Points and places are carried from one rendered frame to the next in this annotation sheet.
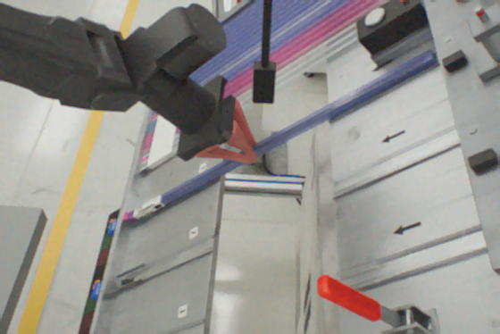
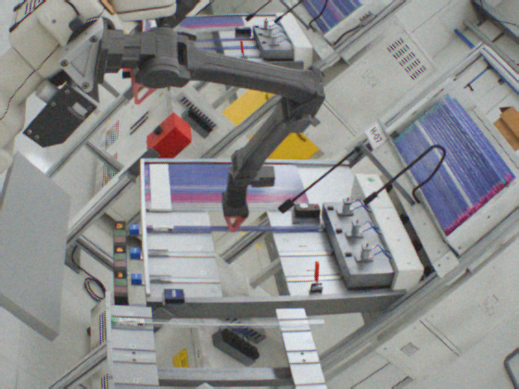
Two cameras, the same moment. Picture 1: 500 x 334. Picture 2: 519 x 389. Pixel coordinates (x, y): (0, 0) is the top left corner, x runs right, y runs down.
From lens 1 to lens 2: 161 cm
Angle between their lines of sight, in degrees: 45
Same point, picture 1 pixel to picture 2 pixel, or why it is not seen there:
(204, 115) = (244, 204)
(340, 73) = (275, 218)
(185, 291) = (202, 266)
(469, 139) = (343, 249)
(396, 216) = (306, 267)
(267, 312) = (68, 340)
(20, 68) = (258, 160)
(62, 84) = (253, 169)
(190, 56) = (266, 182)
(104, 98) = (246, 180)
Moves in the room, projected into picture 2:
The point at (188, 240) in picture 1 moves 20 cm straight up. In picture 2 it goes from (196, 249) to (250, 206)
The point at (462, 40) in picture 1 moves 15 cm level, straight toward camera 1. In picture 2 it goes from (340, 226) to (339, 245)
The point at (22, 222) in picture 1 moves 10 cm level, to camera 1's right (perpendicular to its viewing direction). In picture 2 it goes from (65, 197) to (88, 215)
